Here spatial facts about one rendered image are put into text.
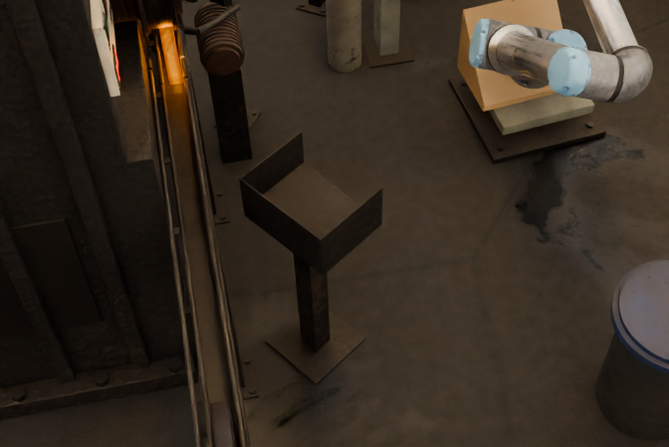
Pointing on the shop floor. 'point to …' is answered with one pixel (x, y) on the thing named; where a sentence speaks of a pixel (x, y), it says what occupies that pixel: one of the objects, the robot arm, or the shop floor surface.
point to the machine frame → (80, 201)
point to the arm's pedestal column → (489, 133)
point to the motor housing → (225, 81)
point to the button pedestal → (386, 12)
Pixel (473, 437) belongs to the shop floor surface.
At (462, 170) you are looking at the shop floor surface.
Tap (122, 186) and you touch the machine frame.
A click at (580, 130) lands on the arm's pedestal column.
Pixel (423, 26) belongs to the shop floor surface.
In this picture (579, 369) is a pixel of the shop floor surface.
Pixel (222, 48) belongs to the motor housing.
